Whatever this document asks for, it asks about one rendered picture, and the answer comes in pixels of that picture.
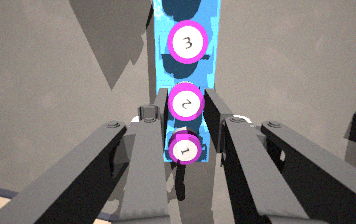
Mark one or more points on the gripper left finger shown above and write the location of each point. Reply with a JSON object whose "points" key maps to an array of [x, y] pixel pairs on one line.
{"points": [[75, 189]]}

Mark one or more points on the dark grey table edge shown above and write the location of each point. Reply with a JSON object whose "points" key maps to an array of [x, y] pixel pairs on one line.
{"points": [[102, 216]]}

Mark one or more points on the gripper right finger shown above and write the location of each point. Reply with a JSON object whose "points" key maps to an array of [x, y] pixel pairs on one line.
{"points": [[311, 183]]}

